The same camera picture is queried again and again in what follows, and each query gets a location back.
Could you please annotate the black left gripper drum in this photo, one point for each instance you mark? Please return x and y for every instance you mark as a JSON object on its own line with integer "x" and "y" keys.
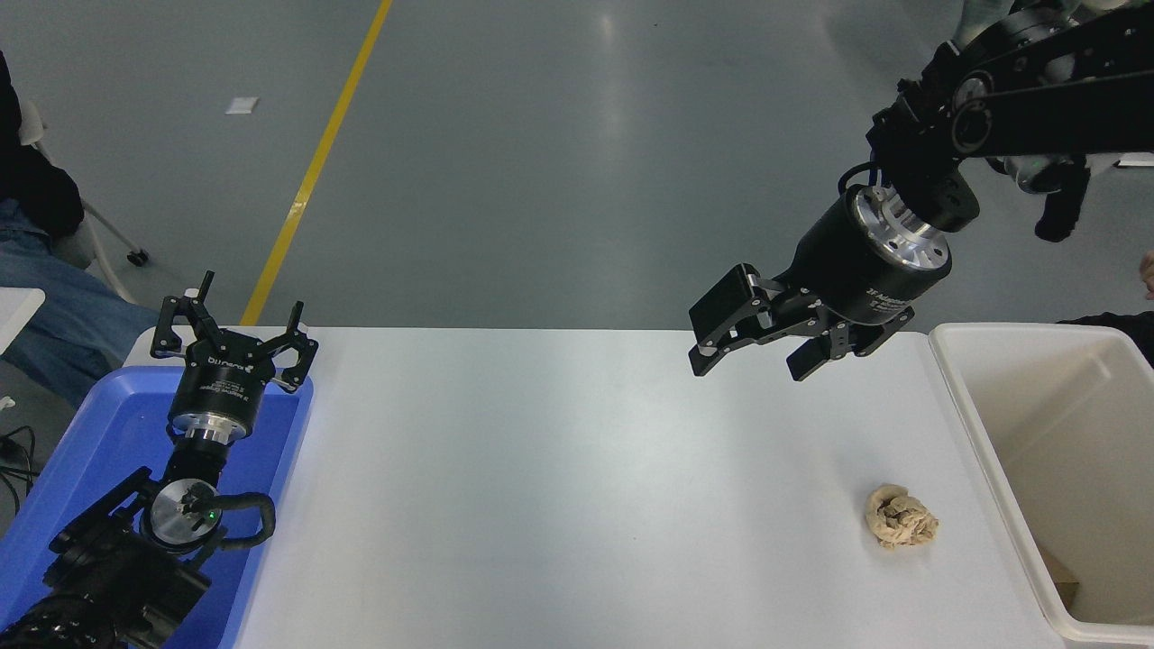
{"x": 221, "y": 383}

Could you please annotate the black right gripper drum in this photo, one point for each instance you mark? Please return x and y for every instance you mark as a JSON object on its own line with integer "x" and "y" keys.
{"x": 847, "y": 270}

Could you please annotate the tan paper ball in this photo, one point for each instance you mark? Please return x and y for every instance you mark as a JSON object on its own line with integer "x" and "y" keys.
{"x": 900, "y": 518}

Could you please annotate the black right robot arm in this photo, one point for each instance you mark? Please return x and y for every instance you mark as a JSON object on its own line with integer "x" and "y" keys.
{"x": 1046, "y": 99}

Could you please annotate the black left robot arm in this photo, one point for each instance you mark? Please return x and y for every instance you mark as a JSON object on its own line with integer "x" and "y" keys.
{"x": 108, "y": 577}

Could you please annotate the person's hand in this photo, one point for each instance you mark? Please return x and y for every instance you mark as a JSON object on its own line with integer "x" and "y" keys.
{"x": 1149, "y": 275}

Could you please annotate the white wheeled chair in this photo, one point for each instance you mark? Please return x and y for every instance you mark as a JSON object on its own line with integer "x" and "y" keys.
{"x": 113, "y": 233}

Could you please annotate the person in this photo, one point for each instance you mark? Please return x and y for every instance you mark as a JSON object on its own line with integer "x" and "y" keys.
{"x": 54, "y": 324}

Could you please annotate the blue plastic tray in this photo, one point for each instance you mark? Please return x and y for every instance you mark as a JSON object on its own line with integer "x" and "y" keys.
{"x": 90, "y": 433}

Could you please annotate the small white side table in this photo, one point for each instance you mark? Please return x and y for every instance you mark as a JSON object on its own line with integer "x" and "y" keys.
{"x": 13, "y": 311}

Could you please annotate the white paper scrap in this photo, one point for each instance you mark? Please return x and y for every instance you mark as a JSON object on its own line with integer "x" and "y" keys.
{"x": 242, "y": 105}

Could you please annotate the large pale plastic bin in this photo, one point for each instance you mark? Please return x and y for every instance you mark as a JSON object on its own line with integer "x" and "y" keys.
{"x": 1037, "y": 424}

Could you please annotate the white bar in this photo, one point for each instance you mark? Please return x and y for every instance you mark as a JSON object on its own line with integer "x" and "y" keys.
{"x": 1138, "y": 160}

